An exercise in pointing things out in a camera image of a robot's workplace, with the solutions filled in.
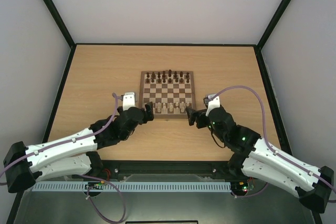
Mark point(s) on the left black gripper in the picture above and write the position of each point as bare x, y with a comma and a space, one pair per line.
149, 111

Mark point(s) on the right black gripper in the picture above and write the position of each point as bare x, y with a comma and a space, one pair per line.
197, 118

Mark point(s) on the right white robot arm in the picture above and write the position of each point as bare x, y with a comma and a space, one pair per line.
253, 157

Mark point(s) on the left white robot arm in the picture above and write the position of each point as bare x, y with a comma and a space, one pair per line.
77, 154

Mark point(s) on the wooden chess board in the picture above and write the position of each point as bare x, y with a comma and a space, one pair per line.
167, 93

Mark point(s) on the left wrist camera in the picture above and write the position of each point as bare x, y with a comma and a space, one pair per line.
129, 100

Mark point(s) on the white slotted cable duct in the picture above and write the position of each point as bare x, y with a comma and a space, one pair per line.
129, 187

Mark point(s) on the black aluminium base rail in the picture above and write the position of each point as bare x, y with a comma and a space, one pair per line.
120, 169

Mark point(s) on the black cage frame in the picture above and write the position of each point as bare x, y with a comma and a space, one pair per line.
284, 143

